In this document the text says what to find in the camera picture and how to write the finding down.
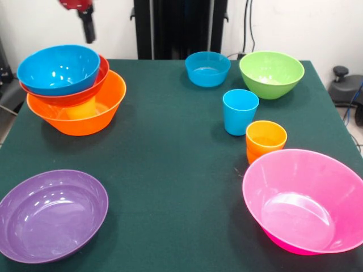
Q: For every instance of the purple bowl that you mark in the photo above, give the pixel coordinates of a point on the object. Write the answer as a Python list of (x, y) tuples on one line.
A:
[(48, 218)]

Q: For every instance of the dark green table cloth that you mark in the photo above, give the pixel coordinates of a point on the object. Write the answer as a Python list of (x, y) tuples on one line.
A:
[(170, 198)]

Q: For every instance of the orange cup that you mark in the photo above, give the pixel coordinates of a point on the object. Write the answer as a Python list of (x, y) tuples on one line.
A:
[(265, 139), (251, 157)]

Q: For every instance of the blue cup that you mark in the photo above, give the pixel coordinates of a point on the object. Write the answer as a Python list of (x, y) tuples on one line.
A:
[(239, 116)]

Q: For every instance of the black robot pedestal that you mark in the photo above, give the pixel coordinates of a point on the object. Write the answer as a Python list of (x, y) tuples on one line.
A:
[(175, 28)]

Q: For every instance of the black office chair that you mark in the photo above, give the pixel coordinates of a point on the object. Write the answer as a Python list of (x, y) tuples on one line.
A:
[(8, 93)]

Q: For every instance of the black chair base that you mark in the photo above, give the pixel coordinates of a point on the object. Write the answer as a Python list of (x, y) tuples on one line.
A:
[(344, 88)]

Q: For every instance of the orange bowl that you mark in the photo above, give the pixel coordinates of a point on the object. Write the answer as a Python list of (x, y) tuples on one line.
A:
[(110, 96)]

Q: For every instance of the pink bowl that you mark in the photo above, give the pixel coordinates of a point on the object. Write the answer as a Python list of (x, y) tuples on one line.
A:
[(300, 204)]

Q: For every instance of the green bowl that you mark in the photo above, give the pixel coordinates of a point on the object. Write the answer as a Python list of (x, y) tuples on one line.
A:
[(270, 73)]

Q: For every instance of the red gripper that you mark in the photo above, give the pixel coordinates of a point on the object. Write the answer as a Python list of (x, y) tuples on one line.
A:
[(75, 3)]

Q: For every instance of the yellow cup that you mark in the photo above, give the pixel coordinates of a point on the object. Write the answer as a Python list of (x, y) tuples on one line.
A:
[(82, 110)]

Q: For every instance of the large blue bowl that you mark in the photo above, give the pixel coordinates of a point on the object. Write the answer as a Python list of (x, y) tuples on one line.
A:
[(56, 71)]

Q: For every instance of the small translucent blue bowl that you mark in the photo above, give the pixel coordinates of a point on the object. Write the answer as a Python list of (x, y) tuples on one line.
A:
[(208, 71)]

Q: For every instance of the red bowl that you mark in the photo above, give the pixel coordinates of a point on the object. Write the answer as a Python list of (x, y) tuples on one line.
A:
[(85, 97)]

